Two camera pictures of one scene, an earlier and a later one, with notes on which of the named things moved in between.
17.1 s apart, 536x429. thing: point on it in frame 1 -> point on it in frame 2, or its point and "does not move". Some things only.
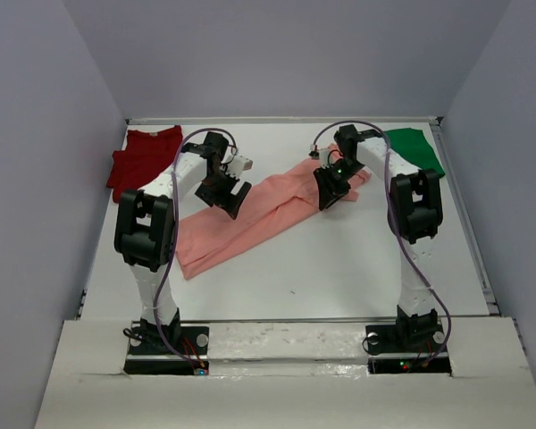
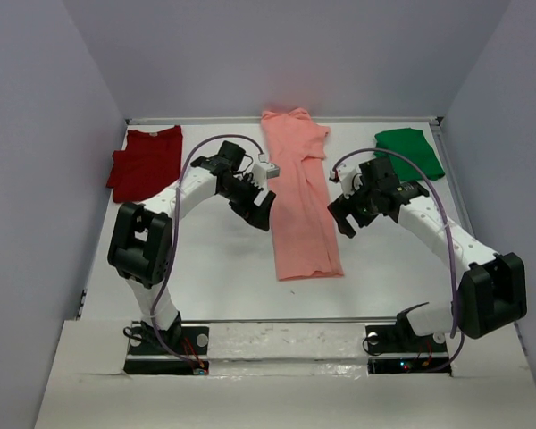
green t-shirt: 413,144 does not move
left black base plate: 148,354 does not move
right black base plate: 404,347 does not move
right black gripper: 329,191 -> 342,206
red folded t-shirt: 146,156 does not move
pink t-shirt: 208,238 -> 305,239
